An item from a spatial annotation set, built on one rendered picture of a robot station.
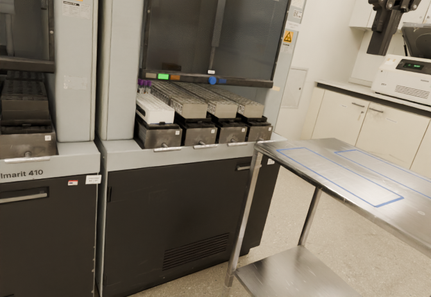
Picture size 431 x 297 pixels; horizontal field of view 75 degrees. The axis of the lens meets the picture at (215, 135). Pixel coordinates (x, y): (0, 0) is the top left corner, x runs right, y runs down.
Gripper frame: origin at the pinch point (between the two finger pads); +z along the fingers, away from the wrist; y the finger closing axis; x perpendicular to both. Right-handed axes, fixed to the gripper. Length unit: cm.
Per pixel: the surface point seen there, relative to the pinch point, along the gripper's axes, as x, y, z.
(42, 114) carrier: 44, -68, 35
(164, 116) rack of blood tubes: 54, -32, 34
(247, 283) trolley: 34, 5, 90
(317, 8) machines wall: 238, 109, -40
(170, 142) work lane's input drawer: 52, -29, 43
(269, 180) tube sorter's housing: 73, 23, 66
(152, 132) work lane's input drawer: 49, -36, 39
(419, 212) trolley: 4.0, 28.8, 36.4
